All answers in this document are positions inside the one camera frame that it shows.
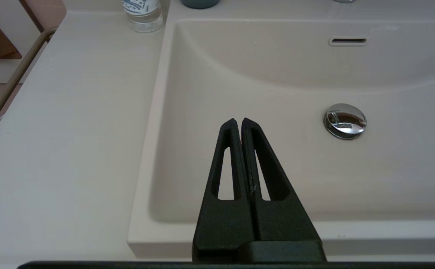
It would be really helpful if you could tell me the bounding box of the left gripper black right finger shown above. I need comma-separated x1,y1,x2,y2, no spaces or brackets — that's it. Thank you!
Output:
241,118,322,242

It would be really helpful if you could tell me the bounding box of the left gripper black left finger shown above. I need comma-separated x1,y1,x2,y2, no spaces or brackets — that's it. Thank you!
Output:
192,118,256,263

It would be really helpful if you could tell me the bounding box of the beige sink basin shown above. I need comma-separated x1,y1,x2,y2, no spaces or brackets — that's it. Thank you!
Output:
127,19,435,259

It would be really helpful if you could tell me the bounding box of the chrome drain stopper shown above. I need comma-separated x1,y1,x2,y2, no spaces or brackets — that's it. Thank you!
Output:
323,103,367,140

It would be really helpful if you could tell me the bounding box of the grey pump bottle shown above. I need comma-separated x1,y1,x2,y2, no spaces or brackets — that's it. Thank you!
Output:
181,0,220,9

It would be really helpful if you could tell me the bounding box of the clear empty plastic bottle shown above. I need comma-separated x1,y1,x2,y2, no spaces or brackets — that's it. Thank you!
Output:
122,0,164,33

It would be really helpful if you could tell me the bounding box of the beige metal rail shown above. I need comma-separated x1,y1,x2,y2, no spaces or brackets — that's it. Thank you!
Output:
0,27,58,145

